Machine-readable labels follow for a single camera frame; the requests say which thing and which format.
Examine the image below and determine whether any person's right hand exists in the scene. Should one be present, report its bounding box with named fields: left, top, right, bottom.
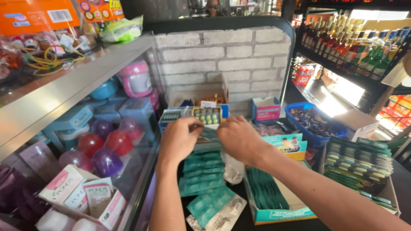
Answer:
left=215, top=116, right=274, bottom=167

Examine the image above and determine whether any person's left hand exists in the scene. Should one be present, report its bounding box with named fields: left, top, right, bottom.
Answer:
left=159, top=117, right=205, bottom=164

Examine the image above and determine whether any long teal blister packet strip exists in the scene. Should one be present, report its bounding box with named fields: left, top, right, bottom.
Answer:
left=178, top=127, right=248, bottom=231

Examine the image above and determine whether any box of yellow-green pill blisters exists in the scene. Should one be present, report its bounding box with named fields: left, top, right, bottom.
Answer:
left=191, top=107, right=223, bottom=129

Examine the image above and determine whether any blue box of tablet strips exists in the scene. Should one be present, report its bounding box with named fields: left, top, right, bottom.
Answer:
left=158, top=108, right=194, bottom=136

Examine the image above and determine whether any open white carton with packets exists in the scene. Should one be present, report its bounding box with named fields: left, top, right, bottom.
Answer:
left=165, top=73, right=230, bottom=120

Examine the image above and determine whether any clear plastic bag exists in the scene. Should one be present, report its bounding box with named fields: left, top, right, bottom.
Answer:
left=221, top=152, right=246, bottom=185

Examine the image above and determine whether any small pink and white box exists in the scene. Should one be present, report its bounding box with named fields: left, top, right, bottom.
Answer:
left=252, top=96, right=282, bottom=124

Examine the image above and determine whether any brick pattern counter panel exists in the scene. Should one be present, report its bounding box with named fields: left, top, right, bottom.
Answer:
left=143, top=16, right=296, bottom=118

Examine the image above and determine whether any teal carton of green packets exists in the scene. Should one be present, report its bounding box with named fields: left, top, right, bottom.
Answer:
left=243, top=133, right=318, bottom=226

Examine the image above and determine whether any blue basket of dark sachets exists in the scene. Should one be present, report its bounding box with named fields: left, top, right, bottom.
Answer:
left=284, top=102, right=348, bottom=149

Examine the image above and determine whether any glass display case with goods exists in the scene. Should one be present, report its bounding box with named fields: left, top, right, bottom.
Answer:
left=0, top=31, right=162, bottom=231

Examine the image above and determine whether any green plastic bag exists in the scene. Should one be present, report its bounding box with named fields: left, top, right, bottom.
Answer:
left=99, top=15, right=144, bottom=43

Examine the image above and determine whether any plain white carton box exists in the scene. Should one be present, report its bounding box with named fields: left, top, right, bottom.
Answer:
left=333, top=109, right=381, bottom=142

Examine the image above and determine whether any carton of green pill strips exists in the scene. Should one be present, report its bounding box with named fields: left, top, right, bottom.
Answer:
left=319, top=137, right=401, bottom=217

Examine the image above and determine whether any orange packet with round prints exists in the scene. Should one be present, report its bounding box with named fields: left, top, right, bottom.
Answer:
left=76, top=0, right=125, bottom=24

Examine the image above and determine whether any shelf of liquor bottles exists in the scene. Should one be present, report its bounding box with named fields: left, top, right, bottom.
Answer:
left=290, top=0, right=411, bottom=111

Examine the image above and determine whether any heap of bagged small toys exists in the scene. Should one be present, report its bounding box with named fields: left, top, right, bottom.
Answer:
left=0, top=25, right=98, bottom=84

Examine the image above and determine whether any red crate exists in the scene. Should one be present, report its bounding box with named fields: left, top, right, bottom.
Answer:
left=375, top=94, right=411, bottom=133

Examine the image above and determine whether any large orange packet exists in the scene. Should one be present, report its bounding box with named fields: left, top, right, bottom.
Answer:
left=0, top=0, right=81, bottom=36

